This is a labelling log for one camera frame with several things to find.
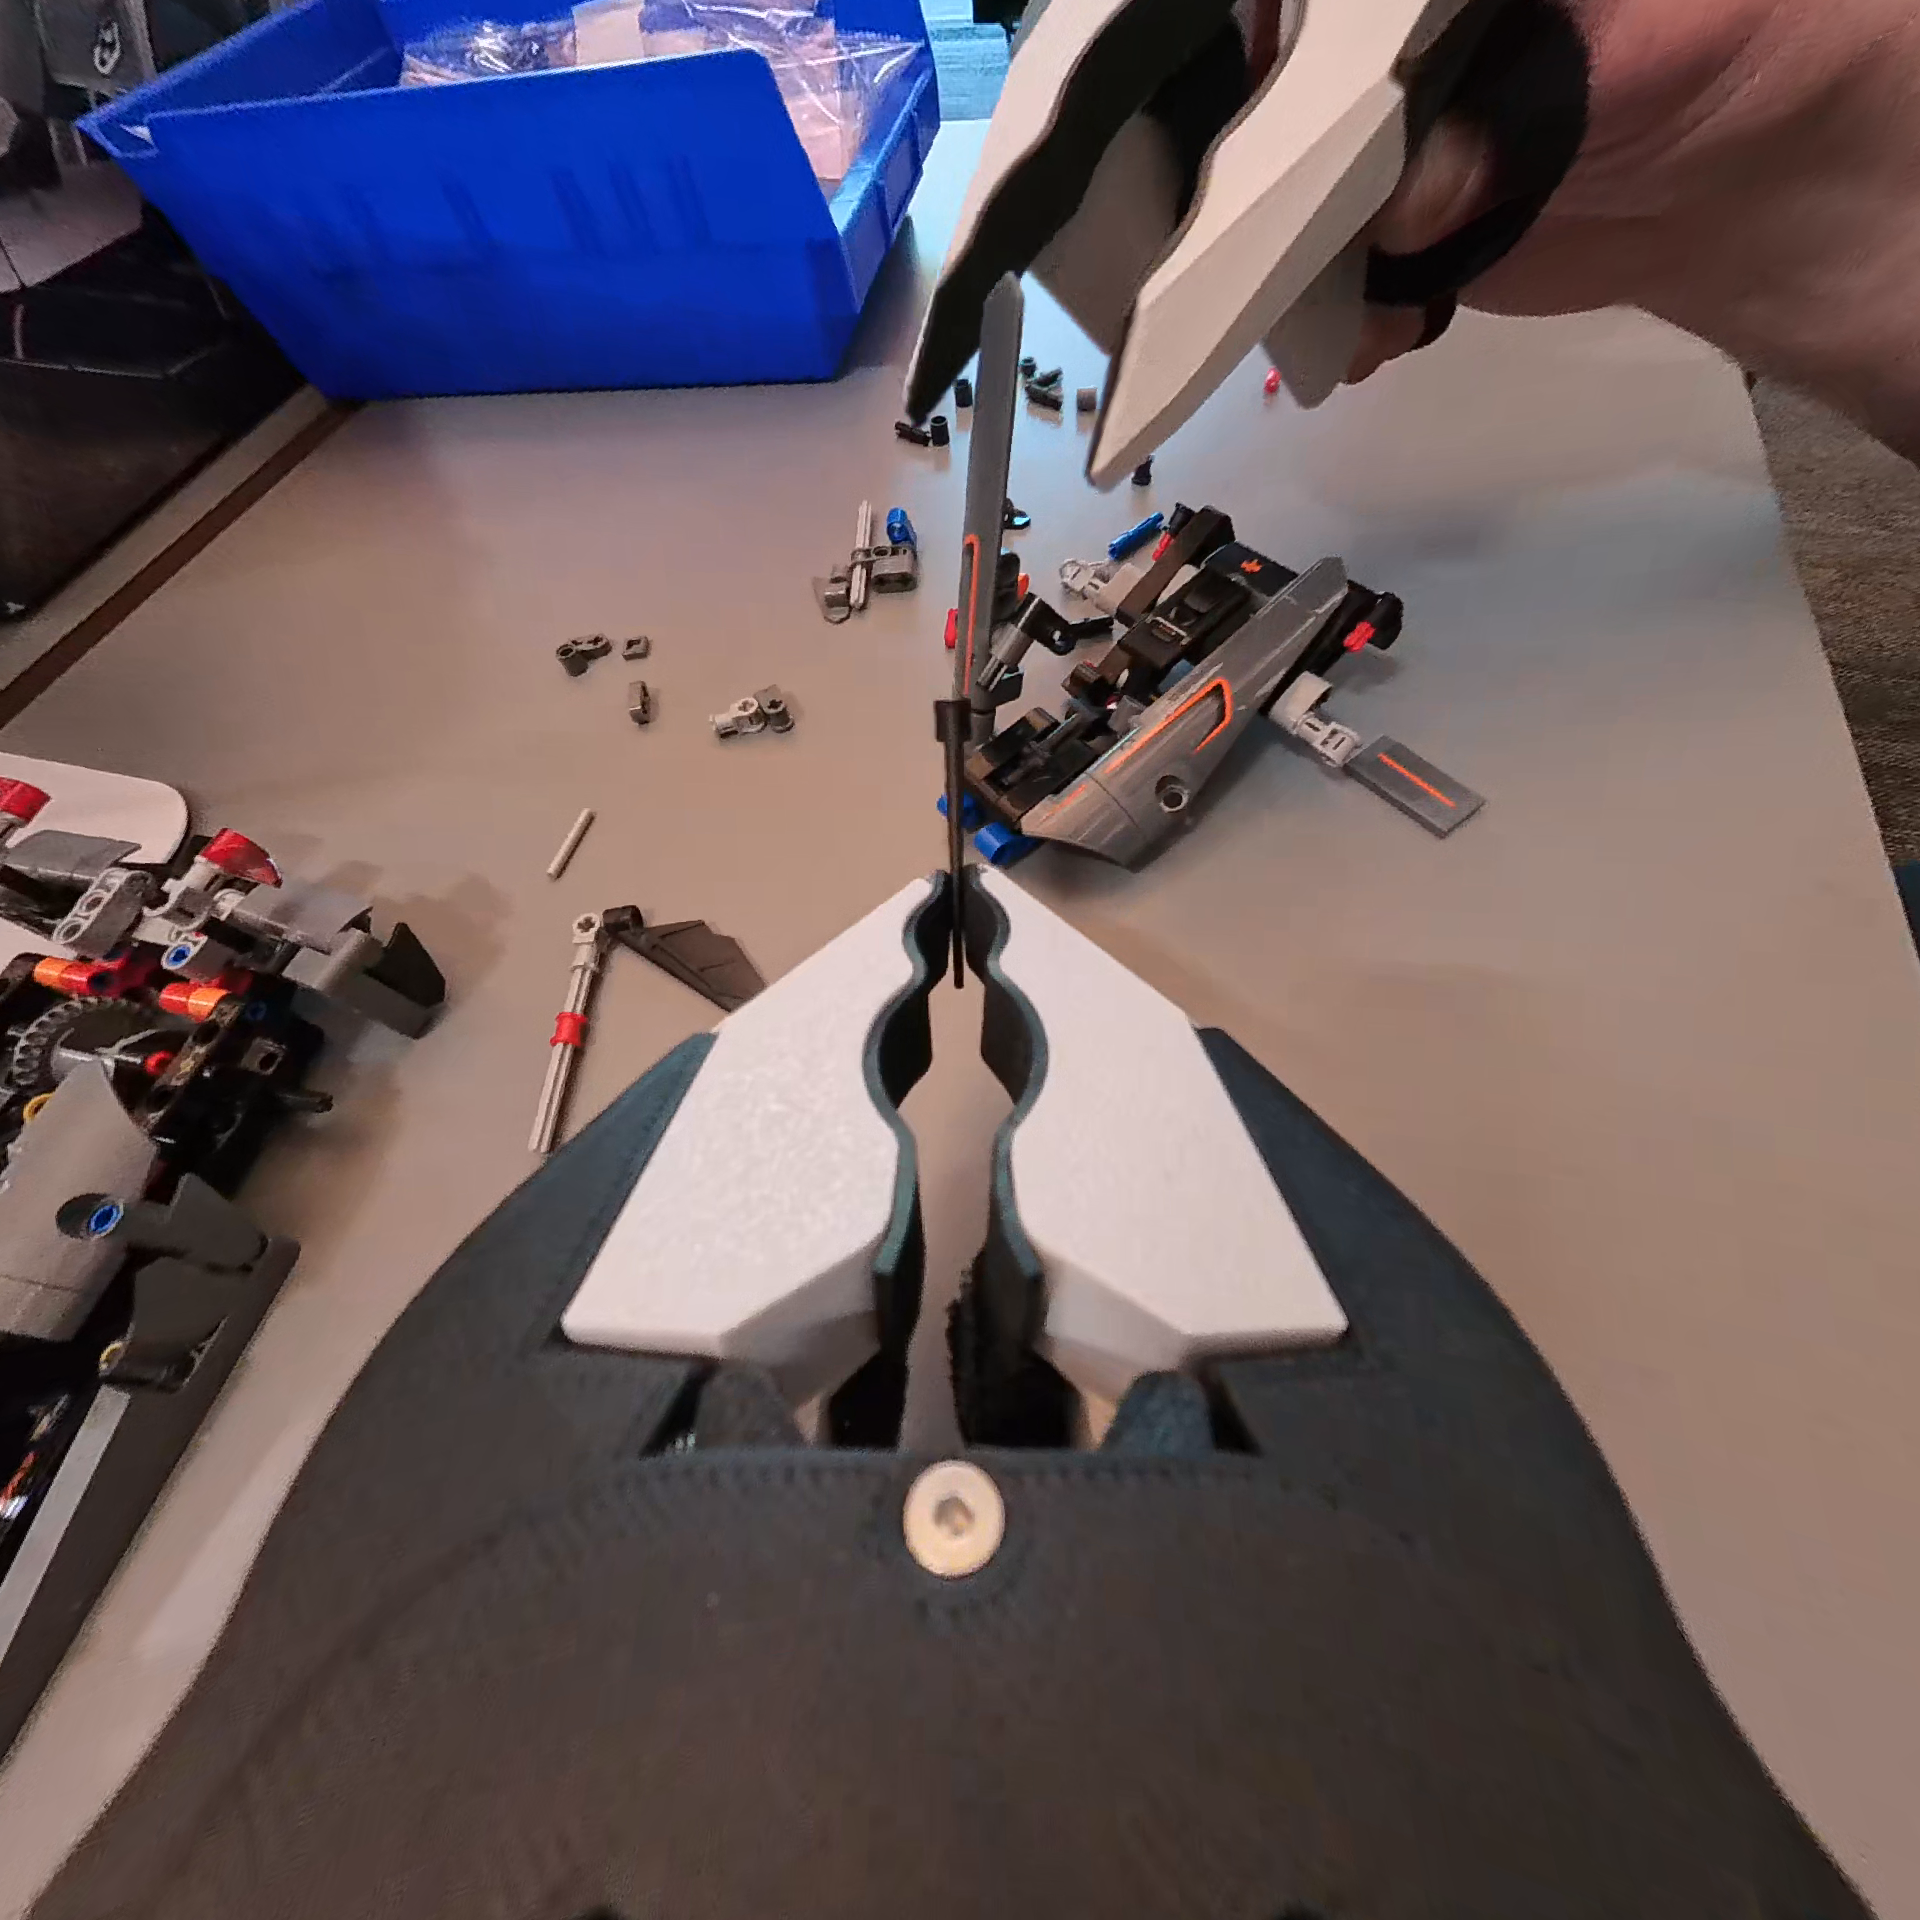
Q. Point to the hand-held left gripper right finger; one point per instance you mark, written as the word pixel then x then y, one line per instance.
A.
pixel 1154 1185

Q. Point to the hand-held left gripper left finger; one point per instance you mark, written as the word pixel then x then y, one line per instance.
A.
pixel 751 1171

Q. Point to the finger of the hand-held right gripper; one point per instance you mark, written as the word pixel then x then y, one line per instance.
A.
pixel 1051 104
pixel 1274 254

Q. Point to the black lego fin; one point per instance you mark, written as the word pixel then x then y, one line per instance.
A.
pixel 691 960

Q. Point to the dark grey lego wing panel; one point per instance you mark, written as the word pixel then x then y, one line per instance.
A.
pixel 990 495

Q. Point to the black grey lego assembly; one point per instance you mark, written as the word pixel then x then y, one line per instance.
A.
pixel 1141 751

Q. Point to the black lego connector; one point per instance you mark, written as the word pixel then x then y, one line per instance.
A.
pixel 1046 387

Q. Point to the blue lego axle pin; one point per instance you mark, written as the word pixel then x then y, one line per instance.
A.
pixel 1136 530

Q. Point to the black lego pin pair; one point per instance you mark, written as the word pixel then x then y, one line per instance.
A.
pixel 922 429

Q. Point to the light grey lego connector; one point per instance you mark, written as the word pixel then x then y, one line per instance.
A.
pixel 751 717

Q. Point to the large lego car chassis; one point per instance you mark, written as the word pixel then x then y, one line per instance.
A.
pixel 135 1051

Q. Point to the dark lego set box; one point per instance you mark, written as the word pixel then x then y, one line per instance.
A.
pixel 120 420

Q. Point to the person's right hand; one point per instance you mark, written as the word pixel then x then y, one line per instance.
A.
pixel 1755 165

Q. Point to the long grey axle red bush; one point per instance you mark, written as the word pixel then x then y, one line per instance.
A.
pixel 567 1034

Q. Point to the flat grey orange striped tile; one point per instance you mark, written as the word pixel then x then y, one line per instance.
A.
pixel 1419 782

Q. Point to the grey axle assembly blue piece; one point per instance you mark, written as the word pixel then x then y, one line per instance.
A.
pixel 866 571

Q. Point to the clear plastic bags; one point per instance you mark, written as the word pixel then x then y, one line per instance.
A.
pixel 494 44

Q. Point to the blue plastic bin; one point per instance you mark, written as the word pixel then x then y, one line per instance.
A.
pixel 494 254

